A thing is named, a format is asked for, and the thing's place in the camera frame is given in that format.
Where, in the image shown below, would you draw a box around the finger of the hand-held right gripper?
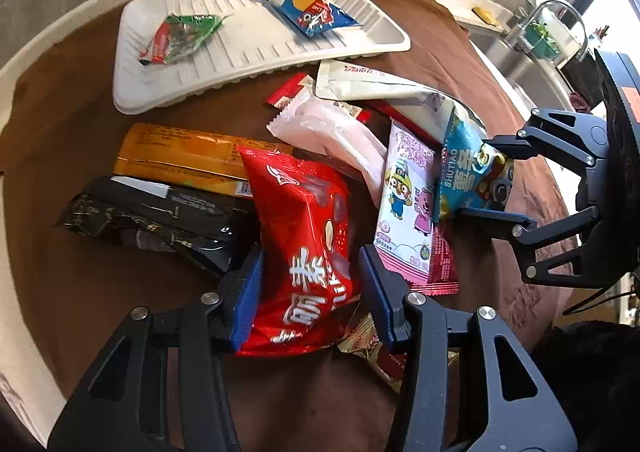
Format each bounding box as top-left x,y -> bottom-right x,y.
457,205 -> 637,289
481,107 -> 611,180

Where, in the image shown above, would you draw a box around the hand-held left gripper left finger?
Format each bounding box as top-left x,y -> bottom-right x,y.
47,243 -> 265,452

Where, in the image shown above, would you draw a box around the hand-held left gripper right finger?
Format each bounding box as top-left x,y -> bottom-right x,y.
357,245 -> 578,452

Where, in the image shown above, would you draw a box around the gold snack packet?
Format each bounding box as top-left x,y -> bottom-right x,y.
336,302 -> 461,395

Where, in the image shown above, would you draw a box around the large red snack bag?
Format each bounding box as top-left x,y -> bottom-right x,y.
235,145 -> 363,358

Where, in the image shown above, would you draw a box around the blue chips bag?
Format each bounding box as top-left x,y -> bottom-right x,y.
432,105 -> 516,225

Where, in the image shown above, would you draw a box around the orange snack packet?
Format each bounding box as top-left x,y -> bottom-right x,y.
113,122 -> 296,198

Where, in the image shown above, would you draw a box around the white pink snack packet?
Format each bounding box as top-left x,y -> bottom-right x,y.
267,95 -> 388,208

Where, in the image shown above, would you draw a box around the beige foil pouch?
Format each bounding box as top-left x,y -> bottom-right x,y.
314,60 -> 488,140

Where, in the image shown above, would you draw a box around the white ribbed tray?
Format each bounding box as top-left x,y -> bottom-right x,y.
112,0 -> 412,115

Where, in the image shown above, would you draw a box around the steel sink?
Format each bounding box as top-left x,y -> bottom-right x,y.
482,32 -> 576,108

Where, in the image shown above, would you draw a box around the green plant pots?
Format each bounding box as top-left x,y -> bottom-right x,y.
522,20 -> 561,58

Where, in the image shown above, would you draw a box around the pink cartoon snack packet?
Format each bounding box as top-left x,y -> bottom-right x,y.
374,117 -> 443,288

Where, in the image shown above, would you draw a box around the chrome faucet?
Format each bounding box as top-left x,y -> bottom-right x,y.
502,0 -> 591,60

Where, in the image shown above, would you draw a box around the black snack packet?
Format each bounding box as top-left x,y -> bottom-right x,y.
52,175 -> 261,278

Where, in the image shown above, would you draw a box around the yellow sponge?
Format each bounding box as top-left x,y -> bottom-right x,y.
472,6 -> 501,26

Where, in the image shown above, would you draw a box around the brown tablecloth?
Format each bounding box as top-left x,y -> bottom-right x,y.
0,0 -> 568,452

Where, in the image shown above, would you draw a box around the red stick packet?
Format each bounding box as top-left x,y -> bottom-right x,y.
357,101 -> 441,143

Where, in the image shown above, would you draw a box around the small red white-label packet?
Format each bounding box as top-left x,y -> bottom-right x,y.
264,73 -> 314,110

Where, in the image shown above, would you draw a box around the green and red snack packet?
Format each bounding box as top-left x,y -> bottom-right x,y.
137,12 -> 235,66

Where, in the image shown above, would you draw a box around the blue and yellow snack packet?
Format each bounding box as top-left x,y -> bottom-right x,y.
251,0 -> 363,39

